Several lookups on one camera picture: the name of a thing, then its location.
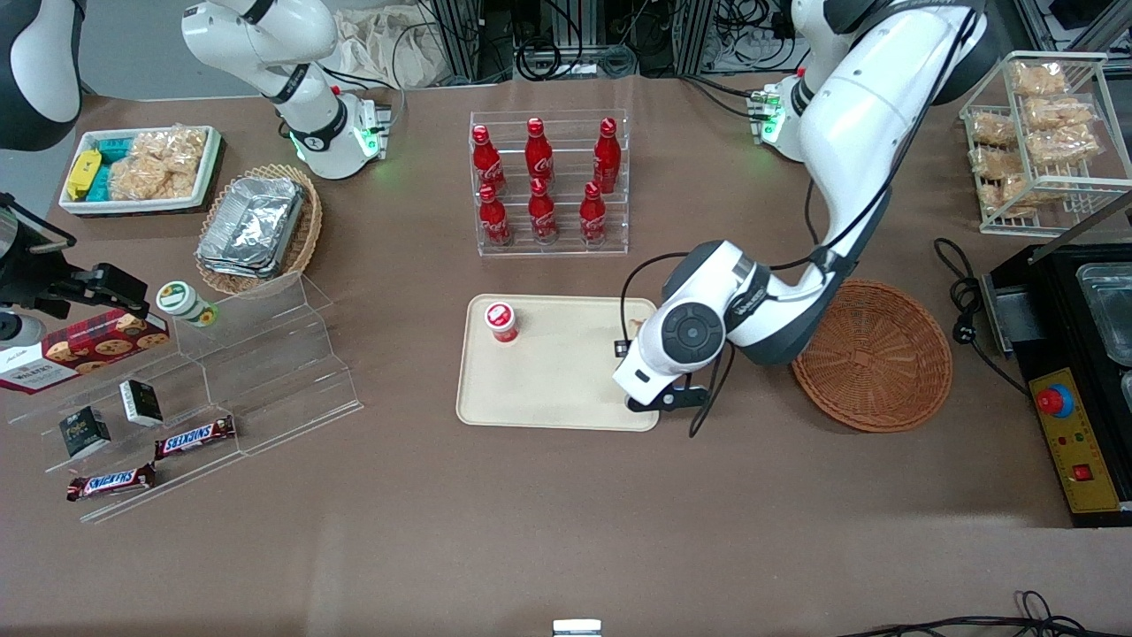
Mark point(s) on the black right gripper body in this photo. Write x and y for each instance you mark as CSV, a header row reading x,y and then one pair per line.
x,y
34,268

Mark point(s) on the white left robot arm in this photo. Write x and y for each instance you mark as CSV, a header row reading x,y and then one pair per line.
x,y
867,115

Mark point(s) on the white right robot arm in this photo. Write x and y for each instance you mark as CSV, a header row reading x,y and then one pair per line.
x,y
305,97

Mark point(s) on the beige plastic tray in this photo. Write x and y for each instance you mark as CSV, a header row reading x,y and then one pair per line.
x,y
557,389

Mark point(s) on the white rectangular snack tray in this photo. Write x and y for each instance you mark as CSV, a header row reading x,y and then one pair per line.
x,y
209,164

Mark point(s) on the oval light wicker basket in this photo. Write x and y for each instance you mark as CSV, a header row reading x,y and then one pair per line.
x,y
305,239

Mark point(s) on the round brown wicker basket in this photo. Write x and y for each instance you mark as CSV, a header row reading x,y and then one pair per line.
x,y
884,363

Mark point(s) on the red cookie box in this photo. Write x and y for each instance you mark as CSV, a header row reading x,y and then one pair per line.
x,y
80,349

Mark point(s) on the green and white cup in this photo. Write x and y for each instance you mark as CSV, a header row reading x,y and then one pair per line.
x,y
184,303

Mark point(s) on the teal snack packet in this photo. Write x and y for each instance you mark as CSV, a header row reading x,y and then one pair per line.
x,y
100,183
115,147

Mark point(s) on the yellow snack packet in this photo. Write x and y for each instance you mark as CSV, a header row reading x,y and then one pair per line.
x,y
84,173

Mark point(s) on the clear bag of crackers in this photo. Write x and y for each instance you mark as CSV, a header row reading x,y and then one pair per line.
x,y
146,180
177,144

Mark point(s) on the small black box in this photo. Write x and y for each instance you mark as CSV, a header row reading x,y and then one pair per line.
x,y
84,433
141,402

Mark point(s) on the red lidded cup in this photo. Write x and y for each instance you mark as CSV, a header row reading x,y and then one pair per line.
x,y
501,322

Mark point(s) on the red cola bottle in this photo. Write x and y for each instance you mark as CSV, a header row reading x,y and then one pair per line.
x,y
493,219
592,217
539,155
542,215
607,157
487,161

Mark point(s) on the aluminium foil container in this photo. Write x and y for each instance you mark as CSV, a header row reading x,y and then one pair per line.
x,y
252,226

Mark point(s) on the brown chocolate bar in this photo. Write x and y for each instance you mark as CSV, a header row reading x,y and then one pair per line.
x,y
195,437
110,482

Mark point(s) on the clear acrylic step display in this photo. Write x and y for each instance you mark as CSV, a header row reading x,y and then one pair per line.
x,y
265,372

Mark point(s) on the clear acrylic bottle rack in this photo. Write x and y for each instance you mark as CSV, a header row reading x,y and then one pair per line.
x,y
566,133

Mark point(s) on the beige cloth bag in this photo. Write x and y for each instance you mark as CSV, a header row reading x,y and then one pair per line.
x,y
380,44

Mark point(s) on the bagged fried snack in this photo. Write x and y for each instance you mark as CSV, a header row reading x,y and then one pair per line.
x,y
995,164
1061,113
1013,195
994,131
1039,80
1061,146

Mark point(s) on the black appliance housing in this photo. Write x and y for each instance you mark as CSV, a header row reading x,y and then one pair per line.
x,y
1057,301

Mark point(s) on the yellow control box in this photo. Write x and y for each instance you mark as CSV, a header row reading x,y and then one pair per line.
x,y
1083,451

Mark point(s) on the steel pan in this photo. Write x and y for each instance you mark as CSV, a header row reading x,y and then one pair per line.
x,y
1110,310

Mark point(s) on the aluminium frame post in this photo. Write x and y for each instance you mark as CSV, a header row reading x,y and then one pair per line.
x,y
694,35
469,40

